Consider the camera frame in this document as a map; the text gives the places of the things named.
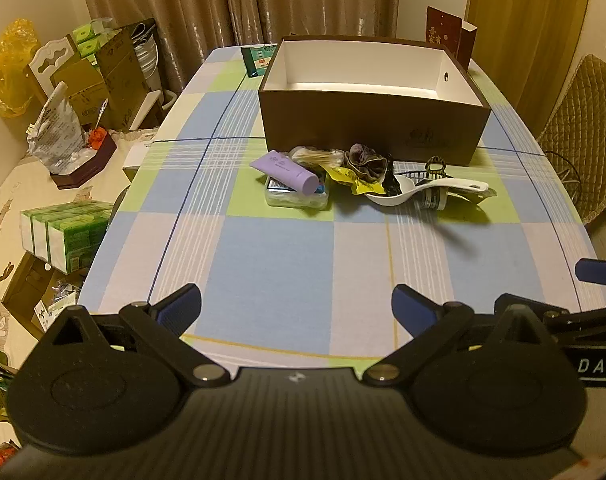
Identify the white stacked bowls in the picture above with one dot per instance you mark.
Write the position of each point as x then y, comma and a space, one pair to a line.
145, 57

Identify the green printed packet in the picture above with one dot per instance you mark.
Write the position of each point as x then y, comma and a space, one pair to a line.
257, 60

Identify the yellow plastic bag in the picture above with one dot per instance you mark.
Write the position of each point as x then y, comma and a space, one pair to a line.
8, 70

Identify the dark red gift bag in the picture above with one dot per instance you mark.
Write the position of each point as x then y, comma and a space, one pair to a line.
445, 32

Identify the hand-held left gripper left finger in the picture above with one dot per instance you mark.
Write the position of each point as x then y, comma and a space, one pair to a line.
180, 307

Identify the white spoon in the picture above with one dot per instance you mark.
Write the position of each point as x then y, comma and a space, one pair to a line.
393, 198

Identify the brown shiny curtain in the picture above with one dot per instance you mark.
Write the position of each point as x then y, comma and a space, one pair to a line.
233, 5

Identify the small cardboard box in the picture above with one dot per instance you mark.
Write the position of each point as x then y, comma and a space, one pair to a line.
78, 85

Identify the purple tube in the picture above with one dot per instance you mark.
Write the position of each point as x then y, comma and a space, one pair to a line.
283, 170

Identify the large printed cardboard box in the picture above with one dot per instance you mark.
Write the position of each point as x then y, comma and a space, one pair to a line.
123, 75

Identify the chair with quilted cushion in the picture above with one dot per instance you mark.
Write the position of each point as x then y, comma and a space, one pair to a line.
588, 125

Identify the clear printed plastic bag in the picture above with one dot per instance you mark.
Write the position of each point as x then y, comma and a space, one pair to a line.
55, 130

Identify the open cardboard box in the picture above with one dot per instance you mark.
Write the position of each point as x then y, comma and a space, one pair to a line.
20, 295

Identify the dark brown scrunchie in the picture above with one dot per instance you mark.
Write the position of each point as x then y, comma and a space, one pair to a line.
365, 165

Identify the striped hair claw clip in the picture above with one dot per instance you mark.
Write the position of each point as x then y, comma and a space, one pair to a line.
435, 169

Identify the small orange object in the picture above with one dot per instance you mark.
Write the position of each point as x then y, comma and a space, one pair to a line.
97, 137

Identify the thin metal utensil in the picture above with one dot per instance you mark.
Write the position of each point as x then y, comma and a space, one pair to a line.
101, 112

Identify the black tube white cap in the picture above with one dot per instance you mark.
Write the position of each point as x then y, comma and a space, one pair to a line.
433, 199

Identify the brown cardboard box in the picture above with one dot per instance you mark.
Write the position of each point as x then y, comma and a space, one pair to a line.
358, 125

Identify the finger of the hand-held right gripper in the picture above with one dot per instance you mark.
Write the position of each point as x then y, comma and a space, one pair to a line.
593, 322
598, 275

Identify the clear plastic box blue label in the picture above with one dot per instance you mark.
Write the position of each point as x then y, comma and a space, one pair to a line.
293, 201

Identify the green tissue pack bundle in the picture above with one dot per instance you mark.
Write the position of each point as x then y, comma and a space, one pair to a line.
65, 232

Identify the cotton swab bag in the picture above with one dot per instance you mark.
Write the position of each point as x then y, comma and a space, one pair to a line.
313, 157

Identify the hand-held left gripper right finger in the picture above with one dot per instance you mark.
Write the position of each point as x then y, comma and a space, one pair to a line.
412, 310

